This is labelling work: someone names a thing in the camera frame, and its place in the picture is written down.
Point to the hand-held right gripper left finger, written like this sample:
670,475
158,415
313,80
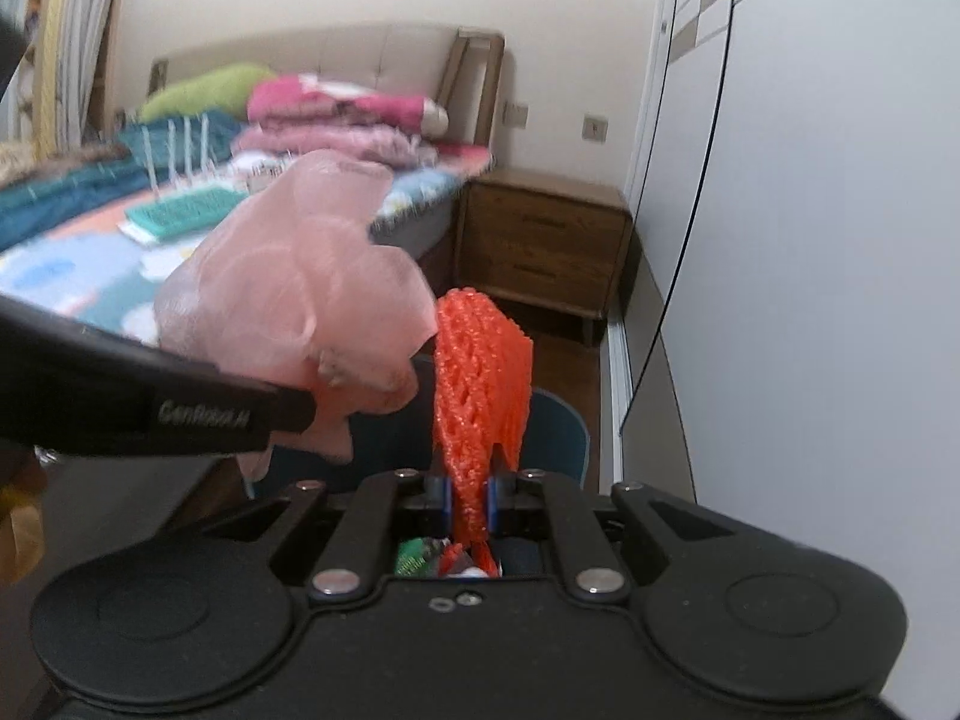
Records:
444,501

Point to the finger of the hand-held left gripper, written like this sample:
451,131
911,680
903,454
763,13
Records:
289,411

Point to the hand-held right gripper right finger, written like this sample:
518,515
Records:
491,502

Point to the blue trash bin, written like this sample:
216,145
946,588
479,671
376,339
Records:
559,435

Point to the orange foam fruit net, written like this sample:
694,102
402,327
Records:
480,382

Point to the pink mesh bag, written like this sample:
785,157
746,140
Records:
300,277

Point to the cloud printed bed sheet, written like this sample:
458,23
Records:
75,270

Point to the teal rack white pegs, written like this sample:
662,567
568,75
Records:
187,210

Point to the teal blanket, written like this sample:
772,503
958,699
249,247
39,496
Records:
67,180

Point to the wooden nightstand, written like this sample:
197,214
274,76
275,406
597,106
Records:
540,240

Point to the pale pink folded blanket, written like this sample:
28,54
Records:
337,144

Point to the bright pink folded blanket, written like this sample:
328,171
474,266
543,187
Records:
322,101

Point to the green pillow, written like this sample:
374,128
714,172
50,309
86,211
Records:
202,90

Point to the light curtain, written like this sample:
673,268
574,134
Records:
79,37

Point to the wooden bed beige headboard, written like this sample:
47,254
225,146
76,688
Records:
352,52

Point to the white wardrobe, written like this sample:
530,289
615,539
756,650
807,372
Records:
825,202

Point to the wall socket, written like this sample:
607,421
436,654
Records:
596,127
515,114

